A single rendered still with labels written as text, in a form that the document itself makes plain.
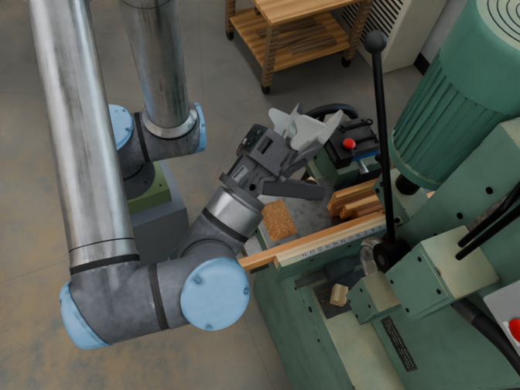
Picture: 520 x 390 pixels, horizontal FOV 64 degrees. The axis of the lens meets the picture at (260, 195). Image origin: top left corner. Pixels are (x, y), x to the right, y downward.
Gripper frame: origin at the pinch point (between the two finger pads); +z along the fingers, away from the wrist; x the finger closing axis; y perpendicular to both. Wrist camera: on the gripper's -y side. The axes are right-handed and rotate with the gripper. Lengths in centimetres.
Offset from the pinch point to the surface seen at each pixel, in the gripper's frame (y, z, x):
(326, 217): -30.1, -13.9, 24.6
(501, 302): -19.9, -10.8, -30.9
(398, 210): -32.6, -3.6, 7.8
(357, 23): -58, 86, 152
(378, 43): 2.0, 11.0, -6.9
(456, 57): -4.4, 13.2, -15.7
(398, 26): -74, 96, 141
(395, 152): -17.0, 2.7, -0.2
